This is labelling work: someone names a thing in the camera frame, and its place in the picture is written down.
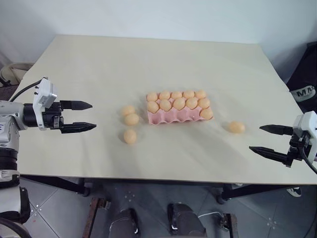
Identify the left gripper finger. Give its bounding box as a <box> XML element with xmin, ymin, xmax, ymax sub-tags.
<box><xmin>61</xmin><ymin>121</ymin><xmax>98</xmax><ymax>135</ymax></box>
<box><xmin>60</xmin><ymin>100</ymin><xmax>94</xmax><ymax>112</ymax></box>

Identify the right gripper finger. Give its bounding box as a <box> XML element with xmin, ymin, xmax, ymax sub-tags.
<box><xmin>259</xmin><ymin>124</ymin><xmax>295</xmax><ymax>136</ymax></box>
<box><xmin>248</xmin><ymin>146</ymin><xmax>291</xmax><ymax>169</ymax></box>

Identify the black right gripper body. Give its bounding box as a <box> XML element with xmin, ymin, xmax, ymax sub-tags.
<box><xmin>288</xmin><ymin>131</ymin><xmax>314</xmax><ymax>165</ymax></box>

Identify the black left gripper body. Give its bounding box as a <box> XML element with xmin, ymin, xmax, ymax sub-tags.
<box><xmin>41</xmin><ymin>101</ymin><xmax>65</xmax><ymax>135</ymax></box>

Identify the pink egg tray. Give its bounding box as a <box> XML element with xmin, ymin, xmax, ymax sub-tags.
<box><xmin>146</xmin><ymin>90</ymin><xmax>214</xmax><ymax>125</ymax></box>

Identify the black table leg with caster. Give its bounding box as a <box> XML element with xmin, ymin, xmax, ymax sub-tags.
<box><xmin>20</xmin><ymin>174</ymin><xmax>90</xmax><ymax>197</ymax></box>
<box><xmin>216</xmin><ymin>183</ymin><xmax>317</xmax><ymax>205</ymax></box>

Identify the black and white sneaker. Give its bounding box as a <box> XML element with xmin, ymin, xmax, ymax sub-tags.
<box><xmin>286</xmin><ymin>186</ymin><xmax>303</xmax><ymax>198</ymax></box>

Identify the black bag with white print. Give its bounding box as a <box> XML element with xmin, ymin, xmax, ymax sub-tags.
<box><xmin>285</xmin><ymin>41</ymin><xmax>317</xmax><ymax>113</ymax></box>

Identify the rusty metal bar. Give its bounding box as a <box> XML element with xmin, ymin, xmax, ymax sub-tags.
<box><xmin>87</xmin><ymin>197</ymin><xmax>110</xmax><ymax>238</ymax></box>
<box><xmin>221</xmin><ymin>212</ymin><xmax>239</xmax><ymax>238</ymax></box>

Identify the dark rounded shape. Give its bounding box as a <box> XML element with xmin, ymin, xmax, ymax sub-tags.
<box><xmin>110</xmin><ymin>207</ymin><xmax>139</xmax><ymax>238</ymax></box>

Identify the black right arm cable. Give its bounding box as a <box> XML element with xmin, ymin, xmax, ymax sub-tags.
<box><xmin>299</xmin><ymin>145</ymin><xmax>317</xmax><ymax>174</ymax></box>

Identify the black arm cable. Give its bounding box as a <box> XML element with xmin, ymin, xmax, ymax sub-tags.
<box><xmin>8</xmin><ymin>78</ymin><xmax>42</xmax><ymax>102</ymax></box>
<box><xmin>299</xmin><ymin>145</ymin><xmax>317</xmax><ymax>174</ymax></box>

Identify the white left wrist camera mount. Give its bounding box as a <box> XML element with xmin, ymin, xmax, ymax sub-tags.
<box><xmin>32</xmin><ymin>77</ymin><xmax>58</xmax><ymax>131</ymax></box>

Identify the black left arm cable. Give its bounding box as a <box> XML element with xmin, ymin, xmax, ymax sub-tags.
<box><xmin>8</xmin><ymin>78</ymin><xmax>42</xmax><ymax>102</ymax></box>

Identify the white floor cable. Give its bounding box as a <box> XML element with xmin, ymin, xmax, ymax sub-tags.
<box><xmin>197</xmin><ymin>211</ymin><xmax>221</xmax><ymax>219</ymax></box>

